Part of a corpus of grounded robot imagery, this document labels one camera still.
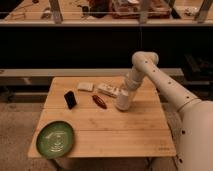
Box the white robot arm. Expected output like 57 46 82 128
116 51 213 171

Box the black rectangular eraser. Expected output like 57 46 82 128
64 91 77 109

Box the white rectangular box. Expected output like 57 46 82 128
97 83 119 98

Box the brown oblong object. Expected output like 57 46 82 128
92 95 107 109

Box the white folded cloth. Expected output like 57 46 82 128
77 82 94 92

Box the wooden table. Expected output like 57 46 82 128
35 77 176 158

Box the green round plate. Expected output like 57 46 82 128
36 121 74 159

